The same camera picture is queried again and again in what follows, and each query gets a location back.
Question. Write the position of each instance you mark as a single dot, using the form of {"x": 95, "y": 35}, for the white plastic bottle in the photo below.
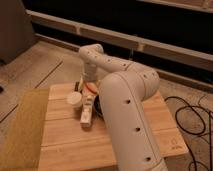
{"x": 87, "y": 110}

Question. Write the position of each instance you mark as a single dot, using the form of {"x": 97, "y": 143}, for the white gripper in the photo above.
{"x": 89, "y": 73}

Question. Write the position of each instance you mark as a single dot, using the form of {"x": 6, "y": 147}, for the small black block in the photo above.
{"x": 80, "y": 86}

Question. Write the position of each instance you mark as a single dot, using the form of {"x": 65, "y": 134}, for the yellow-green mat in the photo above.
{"x": 21, "y": 148}

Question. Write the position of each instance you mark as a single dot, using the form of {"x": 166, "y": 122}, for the white paper cup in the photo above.
{"x": 74, "y": 99}

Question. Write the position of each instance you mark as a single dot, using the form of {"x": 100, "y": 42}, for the dark blue bowl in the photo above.
{"x": 97, "y": 106}

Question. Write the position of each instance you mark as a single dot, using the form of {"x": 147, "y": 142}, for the orange carrot toy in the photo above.
{"x": 92, "y": 88}

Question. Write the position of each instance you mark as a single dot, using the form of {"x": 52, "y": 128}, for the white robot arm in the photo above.
{"x": 121, "y": 94}

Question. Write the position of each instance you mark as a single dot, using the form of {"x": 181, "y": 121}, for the grey cabinet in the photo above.
{"x": 16, "y": 31}

